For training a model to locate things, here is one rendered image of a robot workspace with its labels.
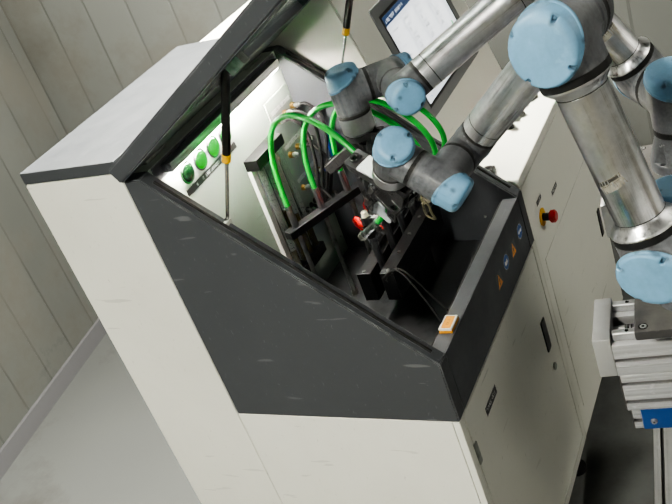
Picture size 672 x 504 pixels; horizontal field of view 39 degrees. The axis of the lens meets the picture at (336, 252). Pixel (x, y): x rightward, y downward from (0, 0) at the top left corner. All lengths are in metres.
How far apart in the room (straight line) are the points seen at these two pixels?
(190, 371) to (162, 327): 0.14
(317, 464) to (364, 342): 0.46
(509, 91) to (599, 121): 0.24
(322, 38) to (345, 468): 1.08
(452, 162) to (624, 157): 0.35
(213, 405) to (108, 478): 1.47
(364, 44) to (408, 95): 0.58
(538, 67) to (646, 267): 0.37
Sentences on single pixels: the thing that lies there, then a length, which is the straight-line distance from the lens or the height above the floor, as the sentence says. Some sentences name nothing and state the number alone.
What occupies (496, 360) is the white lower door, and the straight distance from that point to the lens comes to 2.28.
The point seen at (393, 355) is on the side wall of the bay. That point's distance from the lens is 1.99.
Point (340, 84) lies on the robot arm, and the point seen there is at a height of 1.46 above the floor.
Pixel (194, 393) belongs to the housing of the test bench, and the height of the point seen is 0.85.
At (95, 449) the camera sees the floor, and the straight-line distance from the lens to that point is 3.98.
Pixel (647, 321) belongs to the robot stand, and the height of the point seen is 1.04.
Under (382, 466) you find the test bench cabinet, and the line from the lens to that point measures 2.26.
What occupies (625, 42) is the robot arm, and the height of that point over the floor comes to 1.32.
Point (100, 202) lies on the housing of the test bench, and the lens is 2.12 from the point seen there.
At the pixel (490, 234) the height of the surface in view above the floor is 0.95.
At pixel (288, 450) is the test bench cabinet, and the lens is 2.36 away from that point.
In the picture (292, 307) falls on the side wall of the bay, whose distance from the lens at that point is 2.02.
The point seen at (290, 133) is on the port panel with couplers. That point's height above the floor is 1.24.
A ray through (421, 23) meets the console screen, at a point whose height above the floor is 1.31.
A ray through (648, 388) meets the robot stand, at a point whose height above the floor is 0.87.
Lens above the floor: 2.13
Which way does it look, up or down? 28 degrees down
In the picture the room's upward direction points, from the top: 21 degrees counter-clockwise
